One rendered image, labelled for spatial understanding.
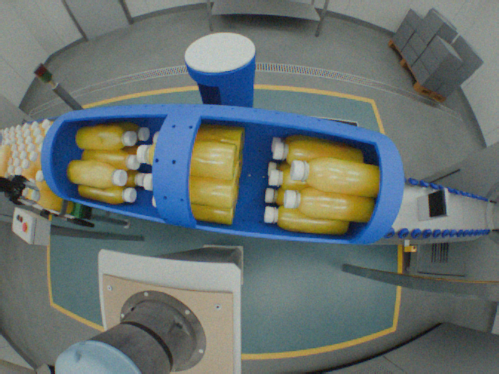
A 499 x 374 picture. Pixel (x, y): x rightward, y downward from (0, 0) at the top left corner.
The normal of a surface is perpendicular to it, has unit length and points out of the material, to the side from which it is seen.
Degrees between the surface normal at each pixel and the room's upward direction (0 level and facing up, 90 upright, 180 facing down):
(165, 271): 0
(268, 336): 0
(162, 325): 73
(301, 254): 0
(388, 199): 25
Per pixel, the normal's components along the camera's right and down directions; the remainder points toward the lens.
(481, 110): -1.00, -0.01
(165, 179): -0.04, 0.25
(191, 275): 0.02, -0.25
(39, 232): 0.99, 0.12
